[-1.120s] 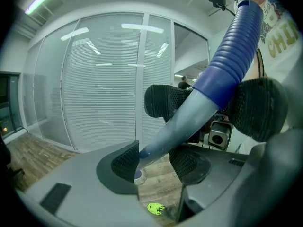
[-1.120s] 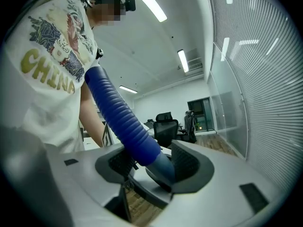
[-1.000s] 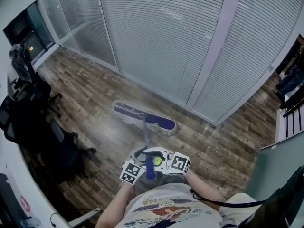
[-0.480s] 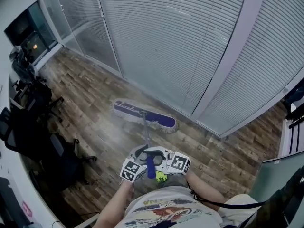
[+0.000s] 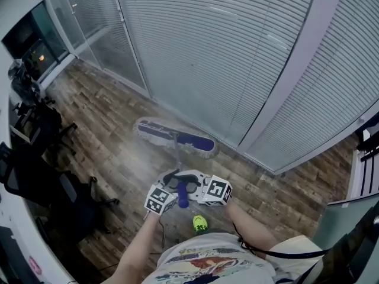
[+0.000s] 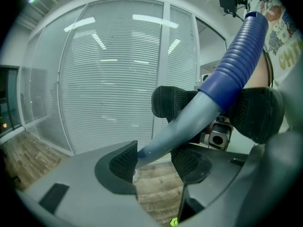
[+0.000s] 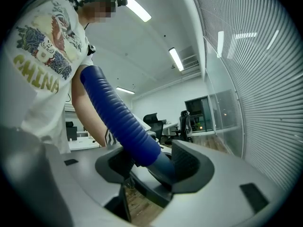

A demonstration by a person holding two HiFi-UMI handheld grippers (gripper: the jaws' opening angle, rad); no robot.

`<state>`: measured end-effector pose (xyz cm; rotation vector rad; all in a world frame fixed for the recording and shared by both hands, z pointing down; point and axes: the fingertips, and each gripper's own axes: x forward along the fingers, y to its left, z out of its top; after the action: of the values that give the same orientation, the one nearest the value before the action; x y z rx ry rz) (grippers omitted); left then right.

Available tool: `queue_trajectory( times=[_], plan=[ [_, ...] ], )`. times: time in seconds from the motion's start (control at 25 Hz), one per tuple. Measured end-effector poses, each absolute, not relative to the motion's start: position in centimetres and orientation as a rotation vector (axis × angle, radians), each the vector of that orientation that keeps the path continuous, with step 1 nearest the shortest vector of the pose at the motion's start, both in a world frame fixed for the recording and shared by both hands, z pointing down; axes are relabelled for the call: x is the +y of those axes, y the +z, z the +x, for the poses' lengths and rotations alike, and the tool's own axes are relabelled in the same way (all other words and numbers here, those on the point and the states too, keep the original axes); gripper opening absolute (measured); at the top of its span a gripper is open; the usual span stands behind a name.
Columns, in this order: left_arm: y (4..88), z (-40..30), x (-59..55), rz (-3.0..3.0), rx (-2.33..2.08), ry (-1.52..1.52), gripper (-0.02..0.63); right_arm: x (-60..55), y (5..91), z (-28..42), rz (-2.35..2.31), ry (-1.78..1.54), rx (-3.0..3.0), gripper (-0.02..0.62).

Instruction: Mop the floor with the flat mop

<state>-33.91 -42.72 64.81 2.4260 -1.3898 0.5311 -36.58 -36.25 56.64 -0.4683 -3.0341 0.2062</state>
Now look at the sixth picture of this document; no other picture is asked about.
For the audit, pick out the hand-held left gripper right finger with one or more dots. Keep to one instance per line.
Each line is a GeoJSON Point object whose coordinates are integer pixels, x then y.
{"type": "Point", "coordinates": [194, 167]}

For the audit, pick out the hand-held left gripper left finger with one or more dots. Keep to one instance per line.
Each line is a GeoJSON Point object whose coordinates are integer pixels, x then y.
{"type": "Point", "coordinates": [113, 171]}

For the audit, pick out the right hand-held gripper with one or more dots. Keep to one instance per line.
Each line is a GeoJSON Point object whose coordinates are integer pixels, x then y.
{"type": "Point", "coordinates": [219, 136]}

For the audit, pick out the blue mop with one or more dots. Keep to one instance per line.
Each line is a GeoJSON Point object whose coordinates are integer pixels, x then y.
{"type": "Point", "coordinates": [236, 63]}

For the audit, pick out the person's right forearm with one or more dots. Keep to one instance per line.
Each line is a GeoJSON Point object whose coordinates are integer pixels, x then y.
{"type": "Point", "coordinates": [259, 74]}

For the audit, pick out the wooden plank floor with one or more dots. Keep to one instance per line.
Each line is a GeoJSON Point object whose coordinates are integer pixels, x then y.
{"type": "Point", "coordinates": [30, 155]}

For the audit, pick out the yellow-green sneaker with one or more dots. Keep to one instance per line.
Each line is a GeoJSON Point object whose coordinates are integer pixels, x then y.
{"type": "Point", "coordinates": [174, 222]}

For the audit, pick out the narrow white venetian blind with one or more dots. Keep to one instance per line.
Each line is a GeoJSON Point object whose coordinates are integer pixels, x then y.
{"type": "Point", "coordinates": [182, 51]}

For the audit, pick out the wide white venetian blind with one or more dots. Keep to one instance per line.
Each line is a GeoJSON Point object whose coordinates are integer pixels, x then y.
{"type": "Point", "coordinates": [109, 79]}

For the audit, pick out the white printed t-shirt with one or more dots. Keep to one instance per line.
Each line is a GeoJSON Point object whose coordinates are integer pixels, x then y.
{"type": "Point", "coordinates": [284, 44]}

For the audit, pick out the dark glass door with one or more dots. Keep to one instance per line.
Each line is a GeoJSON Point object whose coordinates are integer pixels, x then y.
{"type": "Point", "coordinates": [9, 98]}

